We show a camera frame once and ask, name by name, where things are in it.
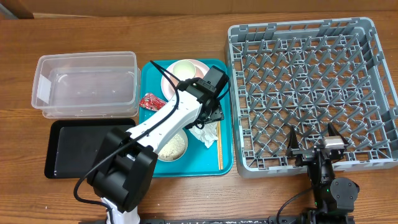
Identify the pale green cup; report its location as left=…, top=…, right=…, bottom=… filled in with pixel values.
left=172, top=60, right=197, bottom=81

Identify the clear plastic waste bin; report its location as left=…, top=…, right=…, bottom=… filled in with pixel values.
left=31, top=51, right=141, bottom=119

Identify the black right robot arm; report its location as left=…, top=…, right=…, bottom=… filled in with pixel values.
left=276, top=123, right=360, bottom=224

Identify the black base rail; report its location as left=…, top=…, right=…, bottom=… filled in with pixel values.
left=79, top=215, right=355, bottom=224

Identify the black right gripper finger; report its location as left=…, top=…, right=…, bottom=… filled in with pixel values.
left=327, top=123, right=349, bottom=146
left=288, top=126, right=299, bottom=149

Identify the grey plastic dish rack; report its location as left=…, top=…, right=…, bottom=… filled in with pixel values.
left=226, top=17, right=397, bottom=178

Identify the grey bowl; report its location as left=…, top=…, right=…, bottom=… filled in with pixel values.
left=157, top=129, right=189, bottom=162

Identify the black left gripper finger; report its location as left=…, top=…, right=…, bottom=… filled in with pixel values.
left=205, top=104, right=224, bottom=122
left=185, top=120, right=205, bottom=129

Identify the wooden chopstick right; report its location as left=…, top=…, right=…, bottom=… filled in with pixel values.
left=218, top=121, right=224, bottom=170

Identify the white napkin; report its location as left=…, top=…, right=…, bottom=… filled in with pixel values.
left=189, top=123, right=218, bottom=148

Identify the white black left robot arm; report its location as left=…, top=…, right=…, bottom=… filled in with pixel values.
left=81, top=66, right=229, bottom=223

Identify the red snack wrapper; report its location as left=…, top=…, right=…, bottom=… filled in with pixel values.
left=139, top=93, right=167, bottom=111

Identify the black flat tray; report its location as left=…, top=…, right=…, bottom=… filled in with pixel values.
left=44, top=118, right=136, bottom=179

